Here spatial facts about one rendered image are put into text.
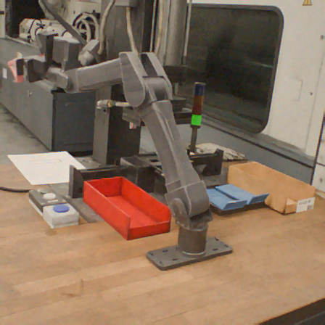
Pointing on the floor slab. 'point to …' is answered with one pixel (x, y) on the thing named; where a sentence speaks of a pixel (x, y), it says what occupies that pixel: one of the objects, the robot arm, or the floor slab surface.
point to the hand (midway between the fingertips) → (25, 62)
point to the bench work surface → (109, 273)
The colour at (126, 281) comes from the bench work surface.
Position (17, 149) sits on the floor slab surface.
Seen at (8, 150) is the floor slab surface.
